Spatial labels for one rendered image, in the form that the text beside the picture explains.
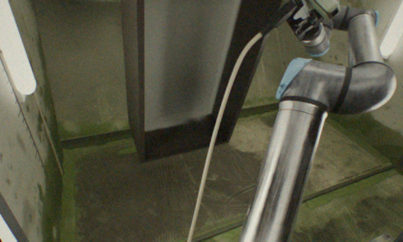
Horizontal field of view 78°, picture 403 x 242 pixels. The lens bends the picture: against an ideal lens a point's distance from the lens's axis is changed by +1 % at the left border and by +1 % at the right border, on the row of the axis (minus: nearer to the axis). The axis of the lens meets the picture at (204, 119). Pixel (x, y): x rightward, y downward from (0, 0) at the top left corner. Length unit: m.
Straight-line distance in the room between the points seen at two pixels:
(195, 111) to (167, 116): 0.22
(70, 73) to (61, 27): 0.38
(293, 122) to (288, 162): 0.09
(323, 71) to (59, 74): 2.03
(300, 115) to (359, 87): 0.14
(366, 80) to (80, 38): 2.12
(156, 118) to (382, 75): 1.38
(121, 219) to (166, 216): 0.29
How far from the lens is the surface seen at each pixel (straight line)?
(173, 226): 1.74
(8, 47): 1.30
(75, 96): 2.30
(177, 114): 1.80
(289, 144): 0.59
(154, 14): 1.34
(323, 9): 0.85
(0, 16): 1.28
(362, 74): 0.68
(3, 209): 1.07
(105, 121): 2.28
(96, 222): 1.83
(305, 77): 0.64
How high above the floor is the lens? 1.51
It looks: 34 degrees down
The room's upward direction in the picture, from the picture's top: 5 degrees clockwise
